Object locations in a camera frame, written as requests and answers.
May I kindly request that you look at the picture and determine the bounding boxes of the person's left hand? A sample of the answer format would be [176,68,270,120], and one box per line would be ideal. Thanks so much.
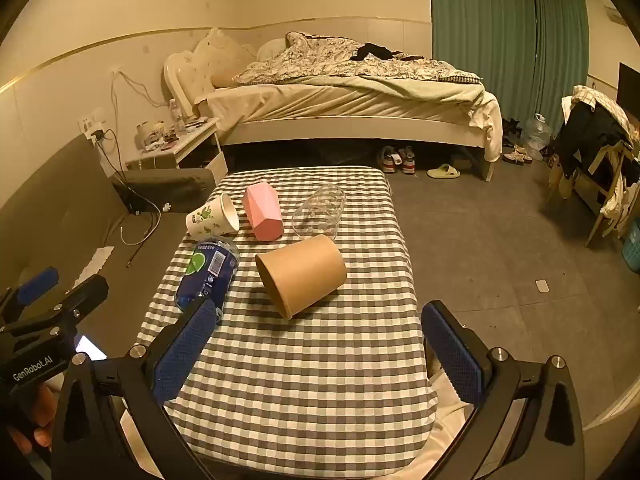
[7,382,58,456]

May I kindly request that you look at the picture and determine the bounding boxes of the wall power socket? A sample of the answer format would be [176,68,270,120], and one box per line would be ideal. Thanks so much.
[77,114,109,144]

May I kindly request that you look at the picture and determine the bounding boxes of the cream pillow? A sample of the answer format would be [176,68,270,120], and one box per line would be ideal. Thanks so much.
[192,27,258,89]

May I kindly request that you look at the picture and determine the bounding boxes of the pink faceted cup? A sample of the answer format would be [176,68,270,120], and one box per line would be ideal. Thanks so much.
[242,183,286,241]

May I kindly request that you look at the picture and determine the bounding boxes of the pair of beige shoes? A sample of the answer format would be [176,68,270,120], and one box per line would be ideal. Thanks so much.
[502,144,534,165]

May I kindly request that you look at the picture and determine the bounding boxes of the black garment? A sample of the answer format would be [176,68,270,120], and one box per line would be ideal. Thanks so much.
[350,42,408,63]

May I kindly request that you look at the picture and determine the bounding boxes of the white wall cable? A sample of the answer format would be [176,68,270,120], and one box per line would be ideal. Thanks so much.
[110,67,167,128]

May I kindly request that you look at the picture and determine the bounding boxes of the pile of clothes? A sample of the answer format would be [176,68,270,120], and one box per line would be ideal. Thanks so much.
[552,85,640,233]

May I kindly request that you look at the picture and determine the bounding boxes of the white cloth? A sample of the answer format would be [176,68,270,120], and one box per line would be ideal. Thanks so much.
[427,360,501,480]

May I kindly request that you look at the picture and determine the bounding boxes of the white nightstand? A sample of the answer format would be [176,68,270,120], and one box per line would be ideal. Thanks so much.
[125,117,229,186]

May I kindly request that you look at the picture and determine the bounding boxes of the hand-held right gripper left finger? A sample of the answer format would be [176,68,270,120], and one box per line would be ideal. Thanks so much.
[51,299,221,480]

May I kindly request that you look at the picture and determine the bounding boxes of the wooden chair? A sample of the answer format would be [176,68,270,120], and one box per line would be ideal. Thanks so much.
[546,95,640,249]

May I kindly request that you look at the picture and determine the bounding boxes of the large clear water jug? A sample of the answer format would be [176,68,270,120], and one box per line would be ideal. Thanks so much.
[520,112,554,161]

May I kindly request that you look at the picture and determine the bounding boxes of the brown paper cup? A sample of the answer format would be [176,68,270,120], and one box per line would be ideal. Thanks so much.
[255,234,348,320]

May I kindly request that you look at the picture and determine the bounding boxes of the pale green blanket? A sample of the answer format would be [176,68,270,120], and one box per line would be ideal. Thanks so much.
[295,72,487,113]

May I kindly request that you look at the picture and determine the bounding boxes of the clear plastic cup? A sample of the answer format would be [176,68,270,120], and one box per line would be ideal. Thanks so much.
[291,184,347,240]

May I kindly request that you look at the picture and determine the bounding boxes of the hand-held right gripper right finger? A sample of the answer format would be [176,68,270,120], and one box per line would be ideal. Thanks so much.
[420,300,586,480]

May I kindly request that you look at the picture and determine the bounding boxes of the green curtain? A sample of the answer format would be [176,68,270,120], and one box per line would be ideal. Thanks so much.
[429,0,591,132]

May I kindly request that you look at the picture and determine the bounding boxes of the bed with white frame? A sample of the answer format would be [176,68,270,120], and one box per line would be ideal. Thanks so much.
[164,30,503,182]

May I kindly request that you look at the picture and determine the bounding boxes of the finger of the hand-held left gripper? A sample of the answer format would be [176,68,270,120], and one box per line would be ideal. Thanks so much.
[2,274,110,341]
[0,266,60,332]

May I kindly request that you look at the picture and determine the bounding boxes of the grey checkered tablecloth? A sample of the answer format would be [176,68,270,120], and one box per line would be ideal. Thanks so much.
[135,166,436,467]

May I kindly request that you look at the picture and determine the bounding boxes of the white paper cup green print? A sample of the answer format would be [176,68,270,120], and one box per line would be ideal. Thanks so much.
[186,193,241,237]

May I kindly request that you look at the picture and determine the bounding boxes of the white paper sheet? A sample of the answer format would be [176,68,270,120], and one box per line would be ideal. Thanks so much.
[75,246,116,287]

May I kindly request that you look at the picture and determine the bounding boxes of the patterned quilt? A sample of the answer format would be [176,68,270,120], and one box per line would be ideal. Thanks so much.
[234,32,484,86]

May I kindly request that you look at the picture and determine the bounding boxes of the black television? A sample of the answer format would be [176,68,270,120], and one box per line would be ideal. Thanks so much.
[617,62,640,117]

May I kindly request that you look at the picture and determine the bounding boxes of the blue labelled plastic bottle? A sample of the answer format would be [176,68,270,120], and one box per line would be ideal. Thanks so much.
[175,236,241,313]

